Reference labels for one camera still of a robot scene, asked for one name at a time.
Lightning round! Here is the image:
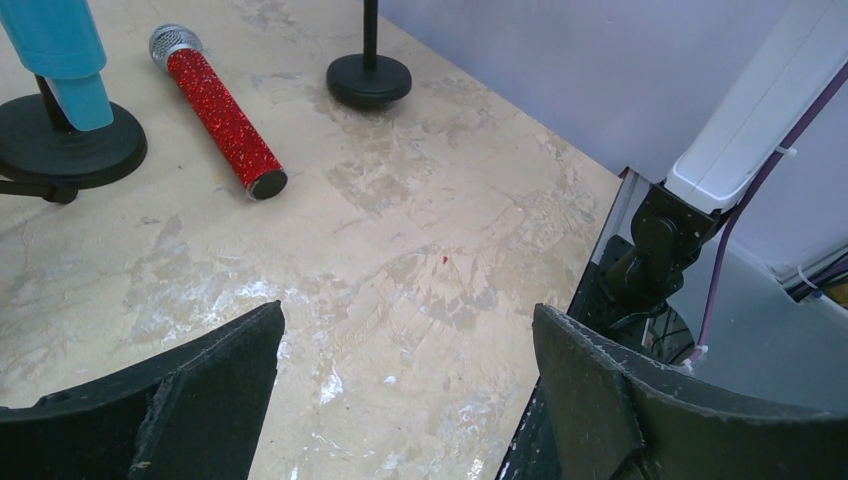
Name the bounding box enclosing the blue toy microphone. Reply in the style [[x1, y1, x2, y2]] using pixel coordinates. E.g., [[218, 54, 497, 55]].
[[1, 0, 113, 131]]

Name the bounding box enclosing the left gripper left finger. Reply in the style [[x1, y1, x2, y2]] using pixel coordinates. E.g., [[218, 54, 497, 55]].
[[1, 301, 285, 479]]

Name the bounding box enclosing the black round-base mic stand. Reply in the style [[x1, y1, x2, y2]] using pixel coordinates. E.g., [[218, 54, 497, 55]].
[[325, 0, 412, 110]]

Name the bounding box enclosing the tall black mic stand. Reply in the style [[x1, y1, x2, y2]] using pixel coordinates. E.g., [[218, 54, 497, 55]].
[[1, 76, 148, 205]]

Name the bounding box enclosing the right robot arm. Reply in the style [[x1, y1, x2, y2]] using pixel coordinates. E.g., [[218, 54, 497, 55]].
[[590, 1, 847, 337]]

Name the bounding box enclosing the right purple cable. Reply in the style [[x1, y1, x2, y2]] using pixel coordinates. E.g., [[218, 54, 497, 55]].
[[682, 59, 848, 366]]

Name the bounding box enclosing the red glitter microphone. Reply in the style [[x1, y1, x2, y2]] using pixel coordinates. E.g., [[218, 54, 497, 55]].
[[148, 24, 288, 200]]

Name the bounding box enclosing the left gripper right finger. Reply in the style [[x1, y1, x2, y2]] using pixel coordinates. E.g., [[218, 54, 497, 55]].
[[531, 303, 848, 480]]

